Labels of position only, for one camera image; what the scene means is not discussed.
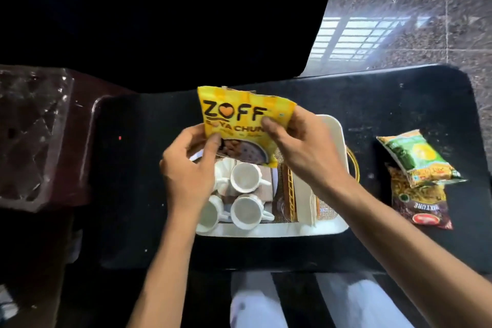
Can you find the person's right hand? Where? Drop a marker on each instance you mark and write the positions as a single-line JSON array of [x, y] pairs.
[[307, 147]]

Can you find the person's left hand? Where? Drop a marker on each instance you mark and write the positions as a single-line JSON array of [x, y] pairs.
[[188, 174]]

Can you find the person's left thumb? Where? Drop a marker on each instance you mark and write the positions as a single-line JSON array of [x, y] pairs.
[[212, 149]]

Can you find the person's right thumb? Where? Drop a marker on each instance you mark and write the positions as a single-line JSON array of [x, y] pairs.
[[275, 133]]

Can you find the person's right forearm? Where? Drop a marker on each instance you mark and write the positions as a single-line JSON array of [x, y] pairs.
[[407, 258]]

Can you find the person's left forearm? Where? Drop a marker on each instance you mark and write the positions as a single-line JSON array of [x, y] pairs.
[[161, 274]]

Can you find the white cup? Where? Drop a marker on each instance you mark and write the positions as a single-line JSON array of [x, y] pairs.
[[248, 211], [223, 176], [210, 214], [246, 178]]

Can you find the white rectangular tray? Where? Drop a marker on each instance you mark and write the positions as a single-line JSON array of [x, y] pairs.
[[307, 204]]

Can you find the green and yellow snack packet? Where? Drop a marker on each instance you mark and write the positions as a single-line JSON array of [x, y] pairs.
[[419, 158]]

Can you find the brown mixture snack packet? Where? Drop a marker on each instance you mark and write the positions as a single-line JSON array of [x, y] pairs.
[[421, 204]]

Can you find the person's legs in white trousers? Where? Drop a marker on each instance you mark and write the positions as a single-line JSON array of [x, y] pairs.
[[307, 301]]

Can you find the clear plastic packaging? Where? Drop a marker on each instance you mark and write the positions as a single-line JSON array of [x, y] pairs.
[[29, 131]]

